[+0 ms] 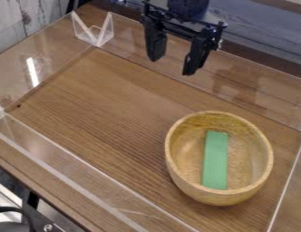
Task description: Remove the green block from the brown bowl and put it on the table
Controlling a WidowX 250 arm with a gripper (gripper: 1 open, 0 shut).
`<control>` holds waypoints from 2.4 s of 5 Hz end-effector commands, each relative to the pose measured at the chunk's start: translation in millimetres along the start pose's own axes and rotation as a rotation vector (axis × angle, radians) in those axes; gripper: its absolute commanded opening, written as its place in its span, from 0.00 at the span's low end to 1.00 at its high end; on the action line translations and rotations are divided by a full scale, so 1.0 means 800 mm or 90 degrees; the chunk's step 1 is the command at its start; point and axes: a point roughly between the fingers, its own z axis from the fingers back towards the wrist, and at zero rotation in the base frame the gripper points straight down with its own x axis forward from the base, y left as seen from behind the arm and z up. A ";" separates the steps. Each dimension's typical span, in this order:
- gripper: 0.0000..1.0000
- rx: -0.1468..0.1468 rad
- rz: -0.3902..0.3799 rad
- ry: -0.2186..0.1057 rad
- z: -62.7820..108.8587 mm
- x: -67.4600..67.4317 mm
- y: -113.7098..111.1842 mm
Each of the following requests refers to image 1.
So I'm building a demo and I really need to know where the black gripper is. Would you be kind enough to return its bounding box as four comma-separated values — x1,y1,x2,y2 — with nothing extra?
144,0,229,75

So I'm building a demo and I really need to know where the green rectangular block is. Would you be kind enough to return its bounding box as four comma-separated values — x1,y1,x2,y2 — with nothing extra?
203,130,229,190

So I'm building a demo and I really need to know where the wooden brown bowl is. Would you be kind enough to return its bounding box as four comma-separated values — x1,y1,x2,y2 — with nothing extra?
165,111,275,206

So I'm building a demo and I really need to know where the clear acrylic corner bracket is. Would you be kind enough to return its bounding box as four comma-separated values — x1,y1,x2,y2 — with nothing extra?
72,12,114,47

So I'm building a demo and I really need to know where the clear acrylic enclosure wall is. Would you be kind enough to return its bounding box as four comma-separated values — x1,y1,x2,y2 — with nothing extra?
0,13,301,232

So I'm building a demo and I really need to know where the black table frame bracket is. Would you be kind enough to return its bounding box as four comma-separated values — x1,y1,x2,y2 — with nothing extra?
20,189,78,232

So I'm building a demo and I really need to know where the black cable lower left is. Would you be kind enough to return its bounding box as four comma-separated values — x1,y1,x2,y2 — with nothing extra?
0,206,26,225

